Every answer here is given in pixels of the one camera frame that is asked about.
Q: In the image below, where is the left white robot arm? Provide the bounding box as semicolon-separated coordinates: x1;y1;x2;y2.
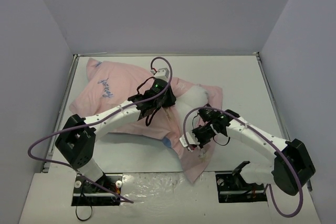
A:
55;77;176;191

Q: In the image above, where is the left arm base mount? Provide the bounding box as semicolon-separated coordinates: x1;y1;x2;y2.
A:
71;175;121;207

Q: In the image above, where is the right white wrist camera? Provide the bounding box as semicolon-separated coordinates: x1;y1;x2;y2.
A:
180;132;200;152

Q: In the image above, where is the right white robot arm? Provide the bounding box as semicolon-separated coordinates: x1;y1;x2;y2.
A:
183;105;316;196

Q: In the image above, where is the white pillow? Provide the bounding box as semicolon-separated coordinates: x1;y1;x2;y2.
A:
175;85;209;130

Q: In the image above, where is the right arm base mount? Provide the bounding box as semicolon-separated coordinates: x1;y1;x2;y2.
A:
215;172;267;204

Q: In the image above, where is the black cable loop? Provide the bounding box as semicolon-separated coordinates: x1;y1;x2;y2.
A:
75;204;92;221

